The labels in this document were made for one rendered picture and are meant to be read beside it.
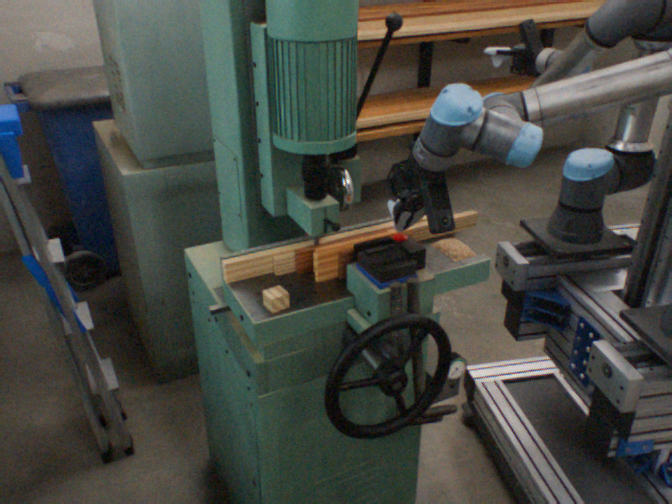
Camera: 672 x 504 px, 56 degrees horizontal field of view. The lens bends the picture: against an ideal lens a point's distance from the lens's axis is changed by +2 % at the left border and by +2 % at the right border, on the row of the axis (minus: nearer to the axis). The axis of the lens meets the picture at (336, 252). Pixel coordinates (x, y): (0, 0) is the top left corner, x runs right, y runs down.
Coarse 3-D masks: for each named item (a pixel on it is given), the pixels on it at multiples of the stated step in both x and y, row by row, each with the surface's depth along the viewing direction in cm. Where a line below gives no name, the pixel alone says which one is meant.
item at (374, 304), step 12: (348, 264) 135; (348, 276) 135; (360, 276) 130; (420, 276) 130; (432, 276) 130; (348, 288) 137; (360, 288) 131; (372, 288) 126; (384, 288) 126; (420, 288) 129; (432, 288) 131; (360, 300) 133; (372, 300) 127; (384, 300) 126; (420, 300) 131; (432, 300) 132; (360, 312) 134; (372, 312) 129; (384, 312) 127; (408, 312) 131
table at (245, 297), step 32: (480, 256) 150; (224, 288) 142; (256, 288) 137; (288, 288) 137; (320, 288) 137; (448, 288) 147; (256, 320) 127; (288, 320) 129; (320, 320) 133; (352, 320) 134
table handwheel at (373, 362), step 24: (360, 336) 116; (432, 336) 124; (336, 360) 117; (384, 360) 127; (408, 360) 124; (336, 384) 117; (360, 384) 121; (384, 384) 122; (432, 384) 131; (336, 408) 119; (360, 432) 126; (384, 432) 129
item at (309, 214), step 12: (288, 192) 144; (300, 192) 142; (288, 204) 146; (300, 204) 139; (312, 204) 136; (324, 204) 136; (336, 204) 136; (300, 216) 140; (312, 216) 135; (324, 216) 136; (336, 216) 138; (312, 228) 136; (324, 228) 138
